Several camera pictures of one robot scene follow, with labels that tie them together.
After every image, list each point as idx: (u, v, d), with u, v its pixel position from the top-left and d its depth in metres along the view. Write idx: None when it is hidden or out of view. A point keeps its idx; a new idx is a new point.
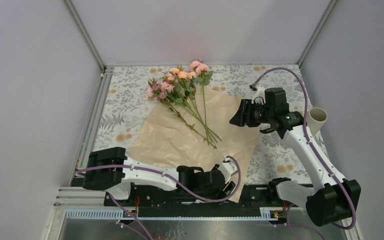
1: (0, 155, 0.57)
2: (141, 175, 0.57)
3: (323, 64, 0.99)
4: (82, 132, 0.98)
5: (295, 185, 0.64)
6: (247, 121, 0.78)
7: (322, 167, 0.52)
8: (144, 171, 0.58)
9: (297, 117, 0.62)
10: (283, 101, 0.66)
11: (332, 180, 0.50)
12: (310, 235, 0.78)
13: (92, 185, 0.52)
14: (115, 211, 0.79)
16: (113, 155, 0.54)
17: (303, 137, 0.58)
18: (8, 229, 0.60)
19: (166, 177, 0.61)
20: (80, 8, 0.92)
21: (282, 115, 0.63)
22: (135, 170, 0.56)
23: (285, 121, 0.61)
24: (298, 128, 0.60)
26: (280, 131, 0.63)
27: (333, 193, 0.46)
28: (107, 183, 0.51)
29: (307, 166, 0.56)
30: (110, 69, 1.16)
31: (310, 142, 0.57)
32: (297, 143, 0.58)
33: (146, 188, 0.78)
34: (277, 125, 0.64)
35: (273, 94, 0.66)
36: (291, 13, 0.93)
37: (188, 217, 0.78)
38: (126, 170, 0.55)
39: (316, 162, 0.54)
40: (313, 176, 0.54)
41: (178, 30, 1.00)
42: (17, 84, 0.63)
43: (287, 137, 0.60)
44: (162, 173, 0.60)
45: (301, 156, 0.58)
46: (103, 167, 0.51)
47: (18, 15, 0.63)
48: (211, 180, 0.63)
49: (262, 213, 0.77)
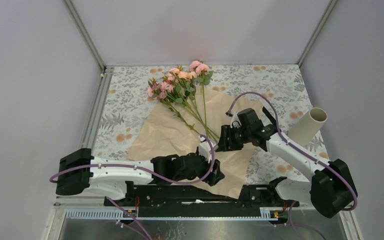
1: (1, 155, 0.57)
2: (112, 171, 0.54)
3: (323, 64, 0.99)
4: (82, 132, 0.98)
5: (295, 182, 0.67)
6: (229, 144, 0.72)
7: (306, 158, 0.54)
8: (116, 167, 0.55)
9: (271, 127, 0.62)
10: (256, 118, 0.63)
11: (319, 166, 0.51)
12: (310, 235, 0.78)
13: (63, 188, 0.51)
14: (115, 211, 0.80)
16: (79, 157, 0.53)
17: (281, 141, 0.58)
18: (9, 229, 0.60)
19: (140, 170, 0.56)
20: (80, 8, 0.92)
21: (259, 131, 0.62)
22: (103, 168, 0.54)
23: (263, 135, 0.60)
24: (275, 135, 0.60)
26: (261, 145, 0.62)
27: (325, 177, 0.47)
28: (75, 184, 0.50)
29: (294, 163, 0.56)
30: (110, 69, 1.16)
31: (289, 143, 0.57)
32: (278, 148, 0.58)
33: (146, 189, 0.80)
34: (257, 141, 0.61)
35: (245, 114, 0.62)
36: (291, 12, 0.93)
37: (189, 217, 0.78)
38: (94, 169, 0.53)
39: (300, 156, 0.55)
40: (303, 169, 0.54)
41: (178, 31, 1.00)
42: (18, 84, 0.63)
43: (269, 148, 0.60)
44: (134, 166, 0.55)
45: (286, 157, 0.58)
46: (70, 169, 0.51)
47: (18, 16, 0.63)
48: (185, 164, 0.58)
49: (262, 213, 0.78)
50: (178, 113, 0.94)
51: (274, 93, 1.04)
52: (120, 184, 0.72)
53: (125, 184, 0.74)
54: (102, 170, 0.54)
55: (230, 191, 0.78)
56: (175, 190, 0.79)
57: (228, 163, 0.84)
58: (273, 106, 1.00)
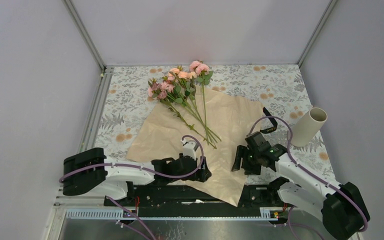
1: (0, 155, 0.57)
2: (122, 171, 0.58)
3: (323, 64, 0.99)
4: (82, 132, 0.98)
5: (300, 189, 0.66)
6: (244, 164, 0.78)
7: (317, 181, 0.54)
8: (125, 167, 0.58)
9: (279, 147, 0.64)
10: (262, 139, 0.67)
11: (330, 189, 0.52)
12: (310, 236, 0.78)
13: (75, 187, 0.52)
14: (115, 211, 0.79)
16: (91, 157, 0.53)
17: (290, 162, 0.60)
18: (9, 229, 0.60)
19: (145, 170, 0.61)
20: (80, 7, 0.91)
21: (267, 151, 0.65)
22: (116, 167, 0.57)
23: (271, 155, 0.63)
24: (283, 155, 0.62)
26: (270, 166, 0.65)
27: (337, 201, 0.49)
28: (90, 183, 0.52)
29: (304, 185, 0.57)
30: (110, 69, 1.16)
31: (298, 165, 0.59)
32: (288, 170, 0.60)
33: (146, 189, 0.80)
34: (265, 161, 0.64)
35: (251, 137, 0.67)
36: (291, 13, 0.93)
37: (189, 216, 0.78)
38: (108, 168, 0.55)
39: (310, 179, 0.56)
40: (314, 192, 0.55)
41: (178, 31, 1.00)
42: (17, 84, 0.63)
43: (279, 170, 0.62)
44: (140, 167, 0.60)
45: (297, 179, 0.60)
46: (85, 169, 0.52)
47: (18, 15, 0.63)
48: (183, 165, 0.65)
49: (262, 213, 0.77)
50: (178, 113, 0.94)
51: (274, 93, 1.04)
52: (122, 184, 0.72)
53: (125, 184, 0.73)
54: (114, 169, 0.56)
55: (231, 197, 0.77)
56: (175, 190, 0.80)
57: (229, 163, 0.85)
58: (272, 106, 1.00)
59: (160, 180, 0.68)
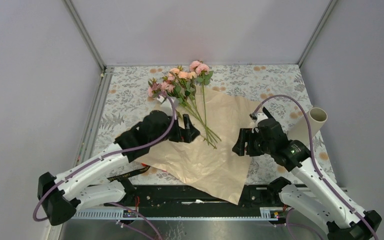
1: (0, 155, 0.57)
2: (82, 176, 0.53)
3: (323, 64, 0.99)
4: (82, 132, 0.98)
5: (303, 195, 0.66)
6: (247, 149, 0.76)
7: (342, 204, 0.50)
8: (82, 172, 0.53)
9: (301, 148, 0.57)
10: (280, 131, 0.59)
11: (355, 217, 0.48)
12: (310, 236, 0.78)
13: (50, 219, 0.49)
14: (115, 211, 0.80)
16: (42, 186, 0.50)
17: (314, 173, 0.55)
18: (9, 229, 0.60)
19: (107, 157, 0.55)
20: (80, 7, 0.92)
21: (286, 149, 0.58)
22: (71, 179, 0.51)
23: (292, 156, 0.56)
24: (306, 161, 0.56)
26: (285, 166, 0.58)
27: (359, 232, 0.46)
28: (57, 208, 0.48)
29: (324, 201, 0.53)
30: (110, 69, 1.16)
31: (323, 179, 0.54)
32: (309, 181, 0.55)
33: (146, 189, 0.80)
34: (282, 160, 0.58)
35: (268, 128, 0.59)
36: (291, 13, 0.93)
37: (190, 216, 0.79)
38: (62, 185, 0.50)
39: (334, 198, 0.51)
40: (332, 211, 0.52)
41: (178, 31, 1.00)
42: (17, 84, 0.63)
43: (296, 175, 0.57)
44: (99, 158, 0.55)
45: (315, 191, 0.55)
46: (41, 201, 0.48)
47: (18, 15, 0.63)
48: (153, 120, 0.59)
49: (262, 213, 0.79)
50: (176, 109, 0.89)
51: (274, 93, 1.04)
52: (114, 183, 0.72)
53: (120, 181, 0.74)
54: (70, 182, 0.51)
55: (231, 196, 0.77)
56: (175, 190, 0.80)
57: (229, 163, 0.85)
58: (273, 106, 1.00)
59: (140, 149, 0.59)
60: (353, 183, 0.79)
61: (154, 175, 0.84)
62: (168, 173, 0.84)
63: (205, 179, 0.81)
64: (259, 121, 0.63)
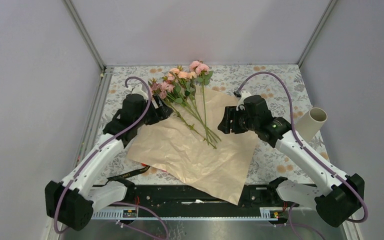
1: (0, 155, 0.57)
2: (88, 170, 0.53)
3: (323, 64, 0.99)
4: (82, 132, 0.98)
5: (298, 185, 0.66)
6: (233, 127, 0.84)
7: (323, 169, 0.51)
8: (86, 166, 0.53)
9: (283, 123, 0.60)
10: (265, 108, 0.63)
11: (336, 181, 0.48)
12: (310, 235, 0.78)
13: (75, 221, 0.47)
14: (115, 211, 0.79)
16: (52, 196, 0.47)
17: (295, 143, 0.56)
18: (9, 229, 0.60)
19: (103, 146, 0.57)
20: (80, 8, 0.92)
21: (269, 124, 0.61)
22: (79, 176, 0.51)
23: (273, 130, 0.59)
24: (288, 134, 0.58)
26: (269, 141, 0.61)
27: (342, 194, 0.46)
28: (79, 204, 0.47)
29: (308, 170, 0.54)
30: (110, 69, 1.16)
31: (304, 147, 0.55)
32: (291, 151, 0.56)
33: (146, 189, 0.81)
34: (265, 135, 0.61)
35: (253, 104, 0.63)
36: (291, 13, 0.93)
37: (190, 216, 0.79)
38: (73, 185, 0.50)
39: (316, 166, 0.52)
40: (316, 179, 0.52)
41: (178, 31, 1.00)
42: (17, 84, 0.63)
43: (280, 147, 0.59)
44: (97, 149, 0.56)
45: (299, 162, 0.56)
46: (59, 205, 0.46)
47: (17, 15, 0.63)
48: (131, 100, 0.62)
49: (262, 213, 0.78)
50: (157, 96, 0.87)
51: (273, 93, 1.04)
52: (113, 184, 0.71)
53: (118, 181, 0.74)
54: (79, 179, 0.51)
55: (231, 196, 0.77)
56: (175, 190, 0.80)
57: (229, 163, 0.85)
58: (273, 106, 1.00)
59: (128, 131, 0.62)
60: None
61: (154, 175, 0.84)
62: (168, 173, 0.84)
63: (205, 179, 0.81)
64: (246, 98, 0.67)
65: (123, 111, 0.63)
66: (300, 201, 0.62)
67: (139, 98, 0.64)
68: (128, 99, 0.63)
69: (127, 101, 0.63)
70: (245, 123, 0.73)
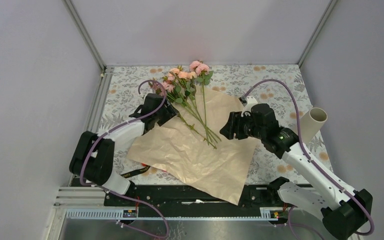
1: (0, 155, 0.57)
2: (119, 132, 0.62)
3: (323, 64, 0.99)
4: (82, 131, 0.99)
5: (300, 189, 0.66)
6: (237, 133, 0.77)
7: (331, 184, 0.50)
8: (118, 129, 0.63)
9: (290, 134, 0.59)
10: (273, 118, 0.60)
11: (345, 196, 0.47)
12: (310, 235, 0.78)
13: (100, 166, 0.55)
14: (115, 211, 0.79)
16: (87, 141, 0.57)
17: (302, 156, 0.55)
18: (9, 229, 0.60)
19: (131, 122, 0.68)
20: (80, 8, 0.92)
21: (276, 136, 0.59)
22: (112, 132, 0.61)
23: (281, 142, 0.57)
24: (295, 146, 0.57)
26: (275, 152, 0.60)
27: (350, 210, 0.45)
28: (109, 150, 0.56)
29: (315, 183, 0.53)
30: (110, 69, 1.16)
31: (311, 160, 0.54)
32: (298, 164, 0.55)
33: (145, 189, 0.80)
34: (272, 146, 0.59)
35: (262, 114, 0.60)
36: (291, 13, 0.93)
37: (190, 216, 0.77)
38: (107, 136, 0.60)
39: (323, 179, 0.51)
40: (323, 193, 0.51)
41: (178, 31, 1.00)
42: (17, 84, 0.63)
43: (286, 159, 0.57)
44: (126, 122, 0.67)
45: (306, 175, 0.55)
46: (92, 148, 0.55)
47: (18, 15, 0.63)
48: (152, 97, 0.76)
49: (262, 213, 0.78)
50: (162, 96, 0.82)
51: (274, 93, 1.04)
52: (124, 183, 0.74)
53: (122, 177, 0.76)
54: (113, 133, 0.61)
55: (231, 196, 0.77)
56: (175, 190, 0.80)
57: (229, 163, 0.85)
58: (273, 106, 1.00)
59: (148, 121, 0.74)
60: (353, 183, 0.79)
61: (154, 175, 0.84)
62: (168, 173, 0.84)
63: (205, 179, 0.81)
64: (253, 107, 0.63)
65: (145, 105, 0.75)
66: (303, 207, 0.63)
67: (158, 96, 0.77)
68: (150, 97, 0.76)
69: (149, 97, 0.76)
70: (250, 131, 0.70)
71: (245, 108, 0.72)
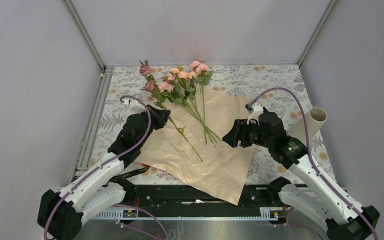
1: (1, 153, 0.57)
2: (87, 185, 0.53)
3: (323, 64, 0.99)
4: (82, 132, 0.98)
5: (303, 193, 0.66)
6: (242, 140, 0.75)
7: (339, 199, 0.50)
8: (85, 181, 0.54)
9: (299, 145, 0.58)
10: (281, 128, 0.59)
11: (353, 213, 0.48)
12: (310, 236, 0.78)
13: (64, 229, 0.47)
14: (115, 211, 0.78)
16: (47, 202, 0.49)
17: (311, 169, 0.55)
18: (9, 228, 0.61)
19: (105, 164, 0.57)
20: (80, 8, 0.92)
21: (283, 146, 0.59)
22: (76, 189, 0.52)
23: (288, 153, 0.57)
24: (303, 158, 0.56)
26: (283, 163, 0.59)
27: (357, 227, 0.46)
28: (69, 217, 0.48)
29: (322, 198, 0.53)
30: (110, 69, 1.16)
31: (320, 175, 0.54)
32: (307, 177, 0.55)
33: (145, 189, 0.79)
34: (279, 157, 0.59)
35: (270, 124, 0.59)
36: (291, 13, 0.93)
37: (190, 216, 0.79)
38: (69, 196, 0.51)
39: (332, 194, 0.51)
40: (330, 208, 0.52)
41: (178, 30, 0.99)
42: (18, 84, 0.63)
43: (293, 171, 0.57)
44: (98, 166, 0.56)
45: (313, 188, 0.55)
46: (51, 213, 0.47)
47: (17, 15, 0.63)
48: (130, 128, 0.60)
49: (262, 213, 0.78)
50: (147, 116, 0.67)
51: (273, 93, 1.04)
52: (113, 186, 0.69)
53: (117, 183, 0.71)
54: (76, 192, 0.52)
55: (231, 196, 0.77)
56: (175, 190, 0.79)
57: (229, 162, 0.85)
58: (272, 106, 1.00)
59: (131, 154, 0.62)
60: (352, 184, 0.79)
61: (154, 175, 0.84)
62: (168, 173, 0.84)
63: (205, 179, 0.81)
64: (260, 115, 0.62)
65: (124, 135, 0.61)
66: (304, 212, 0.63)
67: (138, 123, 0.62)
68: (127, 125, 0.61)
69: (127, 127, 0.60)
70: (256, 139, 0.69)
71: (251, 116, 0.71)
